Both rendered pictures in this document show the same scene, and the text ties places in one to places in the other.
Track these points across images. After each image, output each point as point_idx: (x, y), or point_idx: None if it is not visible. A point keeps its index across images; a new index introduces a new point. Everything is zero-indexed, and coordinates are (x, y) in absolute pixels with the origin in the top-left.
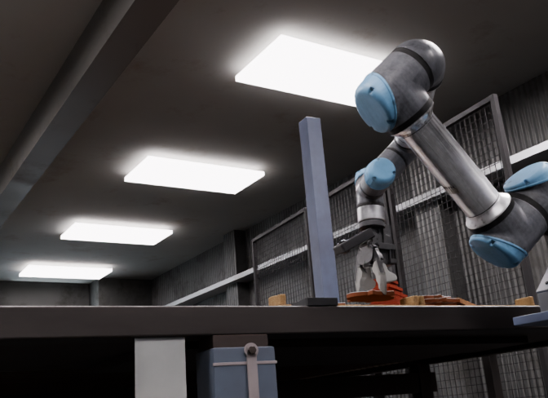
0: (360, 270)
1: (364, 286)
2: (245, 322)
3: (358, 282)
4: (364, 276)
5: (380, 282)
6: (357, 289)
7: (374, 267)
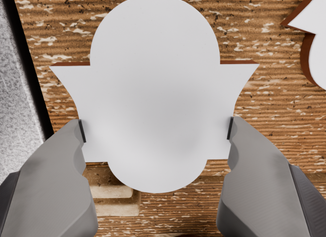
0: (260, 223)
1: (227, 160)
2: None
3: (253, 154)
4: (220, 198)
5: (54, 133)
6: (251, 132)
7: (51, 211)
